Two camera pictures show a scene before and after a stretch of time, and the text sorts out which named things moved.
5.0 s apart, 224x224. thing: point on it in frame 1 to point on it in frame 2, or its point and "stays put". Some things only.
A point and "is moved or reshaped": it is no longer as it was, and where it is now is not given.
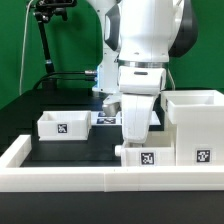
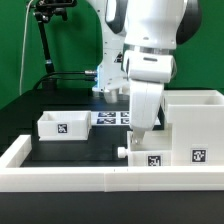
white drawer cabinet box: [196, 119] stays put
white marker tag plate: [98, 118] stays put
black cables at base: [66, 78] stays put
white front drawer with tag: [136, 154] is moved or reshaped
